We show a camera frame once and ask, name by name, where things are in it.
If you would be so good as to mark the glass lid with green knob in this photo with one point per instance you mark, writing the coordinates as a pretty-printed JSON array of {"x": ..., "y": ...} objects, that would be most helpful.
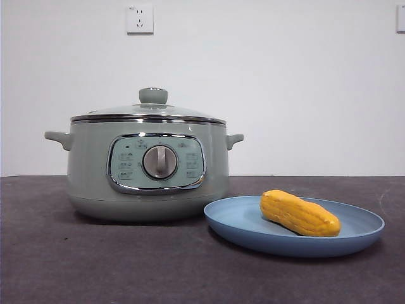
[{"x": 153, "y": 96}]

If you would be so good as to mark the yellow corn cob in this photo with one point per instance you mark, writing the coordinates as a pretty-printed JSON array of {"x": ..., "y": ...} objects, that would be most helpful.
[{"x": 300, "y": 215}]

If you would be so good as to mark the blue round plate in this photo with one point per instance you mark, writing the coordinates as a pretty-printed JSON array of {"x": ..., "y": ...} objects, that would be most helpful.
[{"x": 240, "y": 221}]

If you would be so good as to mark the pale green electric steamer pot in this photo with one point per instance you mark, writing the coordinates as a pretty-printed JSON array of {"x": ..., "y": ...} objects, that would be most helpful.
[{"x": 91, "y": 164}]

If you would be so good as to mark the white wall power socket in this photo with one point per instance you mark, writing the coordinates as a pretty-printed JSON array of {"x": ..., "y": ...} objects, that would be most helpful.
[{"x": 140, "y": 19}]

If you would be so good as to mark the white wall switch plate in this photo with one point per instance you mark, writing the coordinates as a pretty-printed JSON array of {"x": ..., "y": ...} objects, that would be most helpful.
[{"x": 401, "y": 19}]

